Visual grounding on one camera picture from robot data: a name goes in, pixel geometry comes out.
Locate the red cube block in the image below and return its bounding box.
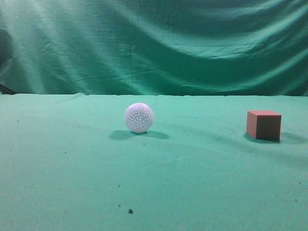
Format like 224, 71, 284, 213
246, 110, 282, 140

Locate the green backdrop cloth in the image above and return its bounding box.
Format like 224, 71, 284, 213
0, 0, 308, 96

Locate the green table cloth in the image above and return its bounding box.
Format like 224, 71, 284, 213
0, 93, 308, 231

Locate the white dimpled ball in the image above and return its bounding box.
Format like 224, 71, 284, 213
124, 103, 154, 133

